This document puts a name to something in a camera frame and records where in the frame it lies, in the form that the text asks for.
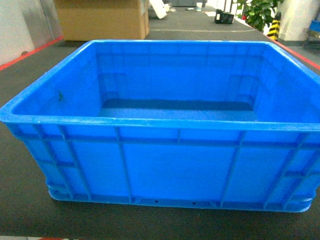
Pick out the large cardboard box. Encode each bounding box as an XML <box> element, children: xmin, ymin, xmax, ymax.
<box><xmin>54</xmin><ymin>0</ymin><xmax>149</xmax><ymax>41</ymax></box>

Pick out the large blue plastic crate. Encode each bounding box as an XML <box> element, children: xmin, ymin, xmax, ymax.
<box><xmin>0</xmin><ymin>40</ymin><xmax>320</xmax><ymax>213</ymax></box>

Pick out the white object on floor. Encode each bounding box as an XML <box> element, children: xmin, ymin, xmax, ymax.
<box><xmin>149</xmin><ymin>0</ymin><xmax>167</xmax><ymax>19</ymax></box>

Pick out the yellow black striped post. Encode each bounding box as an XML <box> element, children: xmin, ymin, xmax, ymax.
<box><xmin>267</xmin><ymin>12</ymin><xmax>282</xmax><ymax>41</ymax></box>

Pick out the green potted plant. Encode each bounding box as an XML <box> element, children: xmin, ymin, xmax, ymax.
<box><xmin>235</xmin><ymin>0</ymin><xmax>285</xmax><ymax>33</ymax></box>

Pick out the black device on floor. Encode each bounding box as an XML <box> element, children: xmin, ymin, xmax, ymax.
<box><xmin>214</xmin><ymin>9</ymin><xmax>235</xmax><ymax>24</ymax></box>

